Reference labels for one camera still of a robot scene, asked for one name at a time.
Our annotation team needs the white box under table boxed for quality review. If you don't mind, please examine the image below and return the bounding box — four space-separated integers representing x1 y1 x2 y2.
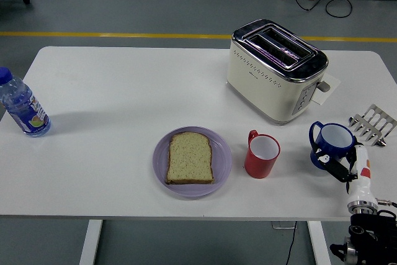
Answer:
272 221 298 230

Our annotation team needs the blue-capped plastic water bottle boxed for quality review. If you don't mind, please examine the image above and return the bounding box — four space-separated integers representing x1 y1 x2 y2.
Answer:
0 66 52 138

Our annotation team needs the white table leg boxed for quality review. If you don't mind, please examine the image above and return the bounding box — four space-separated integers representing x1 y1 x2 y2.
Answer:
79 220 104 265
306 220 332 265

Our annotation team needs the white paper sheet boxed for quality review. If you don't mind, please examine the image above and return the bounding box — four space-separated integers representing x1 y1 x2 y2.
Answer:
311 73 342 106

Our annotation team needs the blue enamel mug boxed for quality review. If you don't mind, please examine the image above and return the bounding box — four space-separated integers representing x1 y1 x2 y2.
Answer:
308 121 356 169

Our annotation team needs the silver metal toast rack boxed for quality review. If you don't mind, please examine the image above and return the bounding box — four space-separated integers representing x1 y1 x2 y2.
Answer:
347 104 397 148

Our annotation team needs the slice of toast bread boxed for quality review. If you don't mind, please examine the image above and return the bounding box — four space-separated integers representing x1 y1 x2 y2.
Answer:
164 132 215 185

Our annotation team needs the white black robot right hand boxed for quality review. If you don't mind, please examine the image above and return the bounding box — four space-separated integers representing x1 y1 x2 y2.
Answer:
311 142 379 207

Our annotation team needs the purple round plate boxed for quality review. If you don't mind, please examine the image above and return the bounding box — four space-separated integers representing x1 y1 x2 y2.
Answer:
152 125 233 198

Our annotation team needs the thin black hanging cable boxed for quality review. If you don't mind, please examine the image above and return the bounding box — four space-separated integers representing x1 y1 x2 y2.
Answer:
284 221 298 265

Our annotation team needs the cream and chrome toaster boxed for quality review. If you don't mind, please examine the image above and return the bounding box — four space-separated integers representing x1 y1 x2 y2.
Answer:
226 19 332 126

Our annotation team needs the red enamel mug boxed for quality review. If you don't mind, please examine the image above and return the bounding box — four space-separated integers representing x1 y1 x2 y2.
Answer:
244 129 282 180

